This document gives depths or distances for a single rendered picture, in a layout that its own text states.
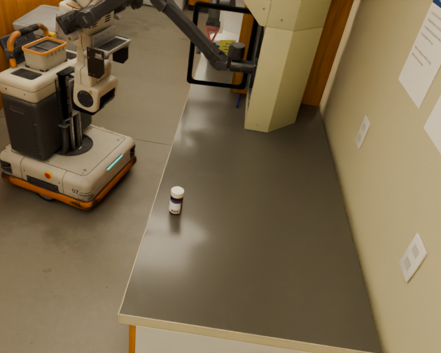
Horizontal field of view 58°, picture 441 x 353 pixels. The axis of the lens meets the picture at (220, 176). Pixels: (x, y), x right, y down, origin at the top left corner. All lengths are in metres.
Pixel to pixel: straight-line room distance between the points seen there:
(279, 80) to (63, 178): 1.47
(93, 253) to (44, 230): 0.36
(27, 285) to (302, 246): 1.55
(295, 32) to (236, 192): 0.68
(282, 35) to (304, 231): 0.78
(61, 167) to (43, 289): 0.75
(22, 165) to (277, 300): 1.98
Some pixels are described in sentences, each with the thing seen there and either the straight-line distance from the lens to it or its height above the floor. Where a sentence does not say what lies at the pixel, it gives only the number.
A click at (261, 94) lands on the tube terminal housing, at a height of 1.13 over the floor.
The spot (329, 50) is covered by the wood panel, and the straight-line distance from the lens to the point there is 2.15.
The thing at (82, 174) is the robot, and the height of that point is 0.28.
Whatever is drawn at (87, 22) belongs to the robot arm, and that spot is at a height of 1.23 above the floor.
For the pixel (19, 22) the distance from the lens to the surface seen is 3.82.
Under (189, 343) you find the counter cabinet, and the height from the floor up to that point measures 0.85.
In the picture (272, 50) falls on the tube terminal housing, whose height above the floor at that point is 1.32.
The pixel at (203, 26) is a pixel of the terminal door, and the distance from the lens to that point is 2.00.
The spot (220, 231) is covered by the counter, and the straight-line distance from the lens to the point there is 1.33.
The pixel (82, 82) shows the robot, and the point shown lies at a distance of 2.42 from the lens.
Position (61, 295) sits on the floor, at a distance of 2.34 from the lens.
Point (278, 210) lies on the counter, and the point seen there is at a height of 0.94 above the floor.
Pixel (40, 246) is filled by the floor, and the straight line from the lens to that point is 2.58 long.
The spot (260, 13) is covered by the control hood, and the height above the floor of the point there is 1.45.
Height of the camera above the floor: 1.88
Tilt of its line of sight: 37 degrees down
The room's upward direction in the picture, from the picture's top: 11 degrees clockwise
